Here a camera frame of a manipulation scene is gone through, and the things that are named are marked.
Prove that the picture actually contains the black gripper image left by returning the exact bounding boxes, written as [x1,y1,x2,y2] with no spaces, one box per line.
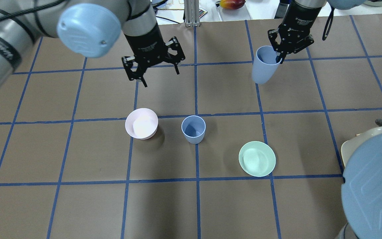
[121,23,186,87]

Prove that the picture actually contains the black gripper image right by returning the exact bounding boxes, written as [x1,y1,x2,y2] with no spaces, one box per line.
[267,2,322,64]

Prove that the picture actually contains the blue cup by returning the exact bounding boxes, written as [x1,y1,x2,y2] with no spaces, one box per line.
[252,45,281,84]
[181,115,206,145]

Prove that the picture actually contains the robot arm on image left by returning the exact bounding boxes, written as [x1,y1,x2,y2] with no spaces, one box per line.
[0,0,185,87]

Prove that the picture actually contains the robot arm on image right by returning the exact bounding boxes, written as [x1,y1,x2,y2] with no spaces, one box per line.
[268,0,382,239]

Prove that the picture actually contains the black power adapter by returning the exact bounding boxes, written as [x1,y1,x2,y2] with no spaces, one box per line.
[274,0,289,19]

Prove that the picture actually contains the clear plastic tray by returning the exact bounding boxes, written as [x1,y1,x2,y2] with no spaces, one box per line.
[215,1,252,22]

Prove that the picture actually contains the pink bowl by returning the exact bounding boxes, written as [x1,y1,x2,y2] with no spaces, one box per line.
[125,108,158,140]

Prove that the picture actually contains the remote control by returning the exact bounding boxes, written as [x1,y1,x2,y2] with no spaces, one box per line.
[199,7,208,18]

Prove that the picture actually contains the red yellow mango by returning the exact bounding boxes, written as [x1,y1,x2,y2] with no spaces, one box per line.
[219,0,246,10]

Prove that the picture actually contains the cream toaster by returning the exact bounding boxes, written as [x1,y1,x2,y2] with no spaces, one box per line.
[341,126,382,166]

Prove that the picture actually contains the green plate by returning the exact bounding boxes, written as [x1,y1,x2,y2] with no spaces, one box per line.
[238,141,276,177]

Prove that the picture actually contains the black cables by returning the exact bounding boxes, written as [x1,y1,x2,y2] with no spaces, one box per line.
[151,0,181,24]

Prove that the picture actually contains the aluminium profile post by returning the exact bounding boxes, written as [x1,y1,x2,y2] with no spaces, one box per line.
[184,0,201,27]

